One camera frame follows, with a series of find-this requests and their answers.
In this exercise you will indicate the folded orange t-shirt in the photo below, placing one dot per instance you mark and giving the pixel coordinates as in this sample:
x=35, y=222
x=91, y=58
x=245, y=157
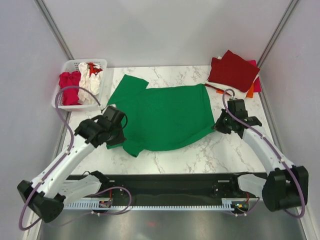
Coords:
x=238, y=94

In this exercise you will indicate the crumpled red t-shirt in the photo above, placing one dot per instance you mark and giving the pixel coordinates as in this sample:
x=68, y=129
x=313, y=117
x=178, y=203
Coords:
x=94, y=68

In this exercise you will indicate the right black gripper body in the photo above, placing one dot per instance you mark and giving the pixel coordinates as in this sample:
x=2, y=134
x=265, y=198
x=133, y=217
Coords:
x=223, y=123

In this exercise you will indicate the folded dark red t-shirt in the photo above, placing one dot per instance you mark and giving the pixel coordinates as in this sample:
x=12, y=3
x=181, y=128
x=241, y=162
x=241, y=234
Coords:
x=232, y=70

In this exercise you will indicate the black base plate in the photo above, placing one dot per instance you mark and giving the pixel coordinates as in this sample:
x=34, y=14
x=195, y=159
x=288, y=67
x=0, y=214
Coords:
x=168, y=188

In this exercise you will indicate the crumpled white t-shirt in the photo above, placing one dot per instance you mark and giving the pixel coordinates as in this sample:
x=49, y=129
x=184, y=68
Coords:
x=90, y=83

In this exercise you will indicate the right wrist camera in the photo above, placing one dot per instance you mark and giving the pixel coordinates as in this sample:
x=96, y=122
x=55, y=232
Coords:
x=237, y=108

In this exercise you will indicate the aluminium corner post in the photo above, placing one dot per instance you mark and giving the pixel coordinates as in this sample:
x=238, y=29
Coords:
x=54, y=28
x=278, y=30

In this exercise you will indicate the left aluminium corner post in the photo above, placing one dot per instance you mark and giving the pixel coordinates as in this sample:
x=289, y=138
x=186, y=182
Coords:
x=54, y=28

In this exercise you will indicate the folded pink t-shirt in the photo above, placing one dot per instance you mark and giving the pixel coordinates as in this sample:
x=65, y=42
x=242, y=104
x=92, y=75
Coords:
x=256, y=86

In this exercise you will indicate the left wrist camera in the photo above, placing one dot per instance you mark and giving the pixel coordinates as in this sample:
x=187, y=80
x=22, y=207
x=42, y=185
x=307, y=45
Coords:
x=113, y=116

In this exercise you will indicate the white slotted cable duct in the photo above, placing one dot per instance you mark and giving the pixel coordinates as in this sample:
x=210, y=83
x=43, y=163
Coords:
x=101, y=204

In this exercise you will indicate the green t-shirt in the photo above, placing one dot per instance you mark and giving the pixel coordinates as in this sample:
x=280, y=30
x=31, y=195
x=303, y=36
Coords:
x=162, y=119

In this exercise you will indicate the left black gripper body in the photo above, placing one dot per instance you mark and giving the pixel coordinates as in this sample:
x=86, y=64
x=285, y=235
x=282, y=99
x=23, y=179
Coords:
x=117, y=136

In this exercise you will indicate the folded white t-shirt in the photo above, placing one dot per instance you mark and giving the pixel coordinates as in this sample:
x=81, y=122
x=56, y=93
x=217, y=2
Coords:
x=214, y=64

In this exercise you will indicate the white plastic laundry basket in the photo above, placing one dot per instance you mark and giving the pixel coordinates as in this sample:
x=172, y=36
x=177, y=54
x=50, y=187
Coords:
x=70, y=66

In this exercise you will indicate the right aluminium corner post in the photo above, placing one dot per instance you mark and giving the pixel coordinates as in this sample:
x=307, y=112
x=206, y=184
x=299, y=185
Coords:
x=278, y=30

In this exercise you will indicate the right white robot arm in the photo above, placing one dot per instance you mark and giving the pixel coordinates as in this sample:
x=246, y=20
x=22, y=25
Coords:
x=286, y=185

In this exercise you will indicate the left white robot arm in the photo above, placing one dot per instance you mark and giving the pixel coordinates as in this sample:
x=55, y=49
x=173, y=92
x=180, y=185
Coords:
x=47, y=194

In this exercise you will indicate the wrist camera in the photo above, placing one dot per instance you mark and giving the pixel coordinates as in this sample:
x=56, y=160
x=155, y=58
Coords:
x=113, y=116
x=237, y=108

